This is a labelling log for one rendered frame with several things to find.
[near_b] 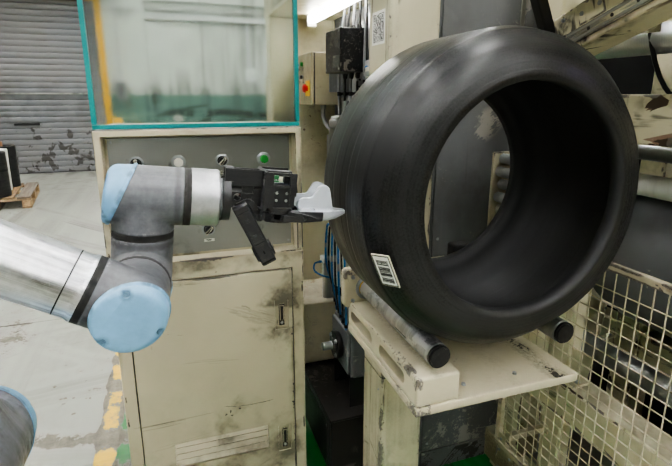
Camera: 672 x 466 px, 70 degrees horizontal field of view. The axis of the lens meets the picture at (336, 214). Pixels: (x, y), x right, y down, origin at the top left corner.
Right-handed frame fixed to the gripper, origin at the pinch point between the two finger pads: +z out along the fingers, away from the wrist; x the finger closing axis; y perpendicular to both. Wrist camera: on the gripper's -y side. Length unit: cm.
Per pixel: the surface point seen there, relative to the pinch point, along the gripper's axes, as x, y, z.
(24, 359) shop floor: 192, -127, -97
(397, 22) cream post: 27, 39, 19
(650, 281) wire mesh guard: -12, -9, 64
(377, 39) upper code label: 34, 36, 18
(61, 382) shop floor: 162, -124, -74
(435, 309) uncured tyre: -11.7, -13.0, 15.0
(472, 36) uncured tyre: -7.2, 31.5, 16.8
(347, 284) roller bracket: 24.7, -22.4, 13.6
